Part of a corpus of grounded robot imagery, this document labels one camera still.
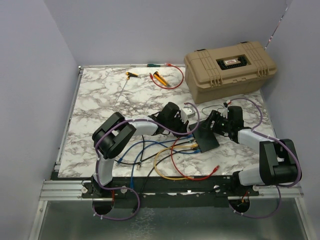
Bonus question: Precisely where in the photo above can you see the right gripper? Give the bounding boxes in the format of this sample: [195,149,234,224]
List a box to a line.
[199,110,232,137]

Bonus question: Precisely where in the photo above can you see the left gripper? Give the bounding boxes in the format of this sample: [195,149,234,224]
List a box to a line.
[166,114,189,139]

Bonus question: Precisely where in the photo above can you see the black power adapter with cable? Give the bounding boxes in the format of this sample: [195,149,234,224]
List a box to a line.
[201,104,225,117]

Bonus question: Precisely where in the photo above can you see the black network switch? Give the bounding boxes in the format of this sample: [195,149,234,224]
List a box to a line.
[192,121,220,153]

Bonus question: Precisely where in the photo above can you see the yellow ethernet cable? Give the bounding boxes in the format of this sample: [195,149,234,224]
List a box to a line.
[153,143,200,181]

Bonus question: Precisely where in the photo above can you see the thin black cable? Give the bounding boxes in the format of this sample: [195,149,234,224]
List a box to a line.
[138,147,201,198]

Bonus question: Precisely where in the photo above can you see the red ethernet cable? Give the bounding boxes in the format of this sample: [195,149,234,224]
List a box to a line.
[169,136,221,181]
[148,62,185,89]

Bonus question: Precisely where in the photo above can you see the blue ethernet cable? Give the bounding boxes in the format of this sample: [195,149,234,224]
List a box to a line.
[129,136,193,195]

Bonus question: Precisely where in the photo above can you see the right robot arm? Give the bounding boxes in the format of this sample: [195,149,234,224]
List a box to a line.
[201,106,302,196]

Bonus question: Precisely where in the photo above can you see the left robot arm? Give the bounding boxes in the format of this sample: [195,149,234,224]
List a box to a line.
[92,102,189,198]

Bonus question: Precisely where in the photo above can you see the yellow black utility knife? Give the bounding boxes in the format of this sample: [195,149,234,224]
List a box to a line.
[153,71,171,88]

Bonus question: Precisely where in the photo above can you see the tan plastic toolbox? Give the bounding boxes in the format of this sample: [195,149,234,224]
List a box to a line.
[184,41,277,104]

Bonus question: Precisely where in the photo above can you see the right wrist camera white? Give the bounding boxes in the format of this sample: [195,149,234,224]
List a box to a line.
[221,100,232,119]

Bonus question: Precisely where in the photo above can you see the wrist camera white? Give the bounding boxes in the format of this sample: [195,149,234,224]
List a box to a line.
[180,107,196,122]
[221,100,232,119]

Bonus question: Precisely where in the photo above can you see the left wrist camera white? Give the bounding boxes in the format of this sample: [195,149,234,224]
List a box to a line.
[180,107,196,122]

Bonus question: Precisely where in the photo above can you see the green handled screwdriver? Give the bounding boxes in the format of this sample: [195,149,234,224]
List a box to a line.
[146,63,167,68]

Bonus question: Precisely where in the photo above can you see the yellow black T-handle wrench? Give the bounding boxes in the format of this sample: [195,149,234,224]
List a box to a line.
[116,71,139,102]

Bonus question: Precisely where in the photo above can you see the black mounting rail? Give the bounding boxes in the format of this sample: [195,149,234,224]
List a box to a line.
[49,174,291,208]

